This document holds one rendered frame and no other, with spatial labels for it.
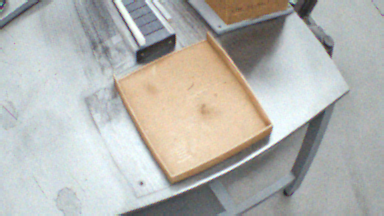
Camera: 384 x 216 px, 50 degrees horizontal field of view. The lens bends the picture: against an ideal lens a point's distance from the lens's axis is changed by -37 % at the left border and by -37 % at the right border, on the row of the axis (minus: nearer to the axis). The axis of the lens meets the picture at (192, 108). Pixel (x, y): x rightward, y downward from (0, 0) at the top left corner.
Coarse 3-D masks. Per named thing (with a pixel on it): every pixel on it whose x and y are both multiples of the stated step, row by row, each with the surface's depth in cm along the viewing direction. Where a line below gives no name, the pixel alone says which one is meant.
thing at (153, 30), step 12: (120, 0) 154; (132, 0) 153; (144, 0) 153; (132, 12) 150; (144, 12) 150; (144, 24) 148; (156, 24) 147; (132, 36) 148; (144, 36) 145; (156, 36) 145; (168, 36) 145; (144, 48) 144
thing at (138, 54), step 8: (112, 8) 152; (152, 8) 151; (112, 16) 155; (120, 16) 150; (160, 16) 149; (120, 24) 148; (168, 24) 147; (128, 32) 147; (128, 40) 146; (168, 40) 146; (128, 48) 149; (136, 48) 143; (152, 48) 146; (160, 48) 148; (136, 56) 145; (144, 56) 147
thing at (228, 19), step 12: (204, 0) 155; (216, 0) 147; (228, 0) 140; (240, 0) 143; (252, 0) 145; (264, 0) 147; (276, 0) 150; (216, 12) 152; (228, 12) 146; (240, 12) 148; (252, 12) 150; (264, 12) 153; (228, 24) 151
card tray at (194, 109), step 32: (160, 64) 146; (192, 64) 146; (224, 64) 146; (128, 96) 142; (160, 96) 142; (192, 96) 142; (224, 96) 142; (256, 96) 138; (160, 128) 138; (192, 128) 138; (224, 128) 138; (256, 128) 138; (160, 160) 129; (192, 160) 134
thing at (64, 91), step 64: (64, 0) 164; (0, 64) 150; (64, 64) 148; (128, 64) 147; (256, 64) 147; (320, 64) 149; (0, 128) 136; (64, 128) 137; (128, 128) 138; (0, 192) 124; (64, 192) 127; (128, 192) 129
